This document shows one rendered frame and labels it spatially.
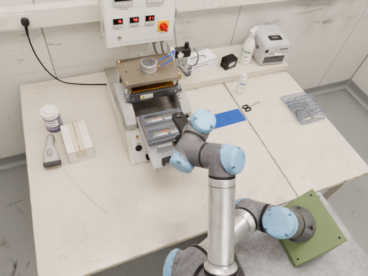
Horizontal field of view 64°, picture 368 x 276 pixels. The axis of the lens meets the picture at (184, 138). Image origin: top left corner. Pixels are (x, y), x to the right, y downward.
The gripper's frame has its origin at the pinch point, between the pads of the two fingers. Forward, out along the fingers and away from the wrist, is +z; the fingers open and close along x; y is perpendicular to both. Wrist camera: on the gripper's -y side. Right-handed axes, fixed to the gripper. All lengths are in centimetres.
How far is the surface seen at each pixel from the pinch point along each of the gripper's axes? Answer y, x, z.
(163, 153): -0.3, -5.1, 9.2
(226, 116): -19, 45, 40
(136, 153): -8.0, -13.7, 29.0
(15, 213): -8, -92, 115
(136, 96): -30.2, -8.6, 11.9
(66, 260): 30, -53, 21
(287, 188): 30, 54, 22
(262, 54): -54, 84, 38
